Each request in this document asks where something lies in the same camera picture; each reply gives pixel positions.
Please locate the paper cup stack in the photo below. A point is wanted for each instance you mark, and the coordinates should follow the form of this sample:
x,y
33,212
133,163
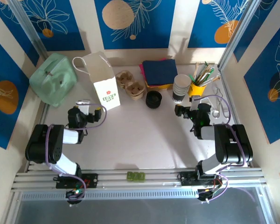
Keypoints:
x,y
180,86

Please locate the green stirrer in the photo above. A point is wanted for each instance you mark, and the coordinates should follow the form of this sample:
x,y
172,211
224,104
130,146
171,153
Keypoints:
x,y
191,78
204,70

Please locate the white printed paper bag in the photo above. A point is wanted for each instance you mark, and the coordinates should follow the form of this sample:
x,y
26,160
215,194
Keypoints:
x,y
102,77

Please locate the blue napkin stack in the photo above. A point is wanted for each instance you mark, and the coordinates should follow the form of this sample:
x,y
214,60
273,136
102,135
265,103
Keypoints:
x,y
161,70

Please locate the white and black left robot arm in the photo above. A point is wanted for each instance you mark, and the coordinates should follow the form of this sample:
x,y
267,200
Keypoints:
x,y
42,144

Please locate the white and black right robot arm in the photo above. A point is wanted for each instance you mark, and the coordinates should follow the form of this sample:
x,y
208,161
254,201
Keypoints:
x,y
233,144

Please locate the metal tongs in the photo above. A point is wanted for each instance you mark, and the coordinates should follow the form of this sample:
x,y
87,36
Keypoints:
x,y
220,102

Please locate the yellow stirrer pot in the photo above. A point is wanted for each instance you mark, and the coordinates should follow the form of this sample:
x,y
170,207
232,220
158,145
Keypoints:
x,y
197,91

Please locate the black cup lid stack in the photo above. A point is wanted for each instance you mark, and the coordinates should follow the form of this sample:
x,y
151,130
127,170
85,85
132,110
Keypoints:
x,y
154,99

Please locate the yellow napkin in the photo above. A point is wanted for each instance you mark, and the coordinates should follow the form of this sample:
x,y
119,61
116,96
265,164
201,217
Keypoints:
x,y
161,86

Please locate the paper wrapped stirrer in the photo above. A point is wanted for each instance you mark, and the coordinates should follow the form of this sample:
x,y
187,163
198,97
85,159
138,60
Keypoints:
x,y
212,79

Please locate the wooden stirrer stick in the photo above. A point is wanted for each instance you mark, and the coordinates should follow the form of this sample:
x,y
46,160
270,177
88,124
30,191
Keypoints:
x,y
196,70

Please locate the green tipped stirrer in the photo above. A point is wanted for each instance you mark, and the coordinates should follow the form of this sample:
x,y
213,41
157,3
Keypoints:
x,y
204,70

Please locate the mint green zip pouch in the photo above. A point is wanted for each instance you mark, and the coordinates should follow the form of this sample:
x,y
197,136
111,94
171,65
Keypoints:
x,y
53,79

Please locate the pink napkin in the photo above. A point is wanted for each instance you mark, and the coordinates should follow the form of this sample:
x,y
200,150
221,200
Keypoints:
x,y
142,70

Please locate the green block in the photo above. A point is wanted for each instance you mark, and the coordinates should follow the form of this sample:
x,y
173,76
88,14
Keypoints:
x,y
129,176
142,176
135,176

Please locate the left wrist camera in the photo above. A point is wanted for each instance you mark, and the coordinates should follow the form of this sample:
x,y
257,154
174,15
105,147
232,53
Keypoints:
x,y
83,106

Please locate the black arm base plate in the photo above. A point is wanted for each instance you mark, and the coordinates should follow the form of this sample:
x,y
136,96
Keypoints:
x,y
93,180
186,178

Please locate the blue floral wall poster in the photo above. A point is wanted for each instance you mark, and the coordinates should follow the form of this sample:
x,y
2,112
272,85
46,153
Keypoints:
x,y
266,93
60,35
4,70
149,30
252,30
205,23

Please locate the aluminium rail frame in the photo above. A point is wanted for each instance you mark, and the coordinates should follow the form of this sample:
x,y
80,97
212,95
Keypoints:
x,y
158,184

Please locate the aluminium corner post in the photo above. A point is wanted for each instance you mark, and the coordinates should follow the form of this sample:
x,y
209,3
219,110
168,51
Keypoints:
x,y
28,28
235,35

